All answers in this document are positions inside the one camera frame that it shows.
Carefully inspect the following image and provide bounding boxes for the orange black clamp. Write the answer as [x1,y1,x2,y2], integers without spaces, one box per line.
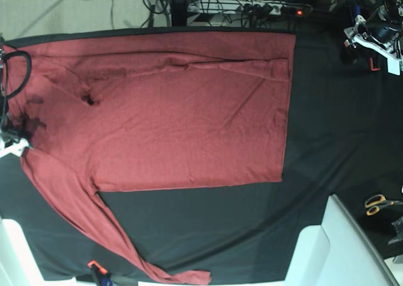
[369,54,381,72]

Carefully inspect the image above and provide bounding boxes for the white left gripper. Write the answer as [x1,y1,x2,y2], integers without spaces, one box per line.
[340,14,402,76]

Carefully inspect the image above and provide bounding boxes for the red long-sleeve shirt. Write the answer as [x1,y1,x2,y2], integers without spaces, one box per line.
[5,32,296,285]

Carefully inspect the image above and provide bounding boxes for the black stand pole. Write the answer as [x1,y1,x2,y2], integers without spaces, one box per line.
[170,0,191,27]

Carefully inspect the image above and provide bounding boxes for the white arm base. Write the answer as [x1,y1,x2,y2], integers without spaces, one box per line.
[1,218,77,285]
[284,195,399,286]

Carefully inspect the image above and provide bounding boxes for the black table cloth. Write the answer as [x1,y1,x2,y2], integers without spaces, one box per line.
[1,30,402,284]

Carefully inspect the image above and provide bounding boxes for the yellow-handled scissors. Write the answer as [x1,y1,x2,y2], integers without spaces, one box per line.
[364,194,402,216]

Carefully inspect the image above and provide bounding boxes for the white power strip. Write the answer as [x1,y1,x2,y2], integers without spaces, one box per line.
[242,1,313,18]

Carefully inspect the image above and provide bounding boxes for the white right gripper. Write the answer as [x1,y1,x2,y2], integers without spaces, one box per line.
[0,134,31,157]

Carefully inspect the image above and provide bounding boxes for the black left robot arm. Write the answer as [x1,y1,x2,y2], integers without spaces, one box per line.
[340,0,402,76]

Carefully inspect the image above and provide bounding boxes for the orange blue front clamp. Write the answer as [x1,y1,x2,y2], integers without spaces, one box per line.
[87,260,115,286]

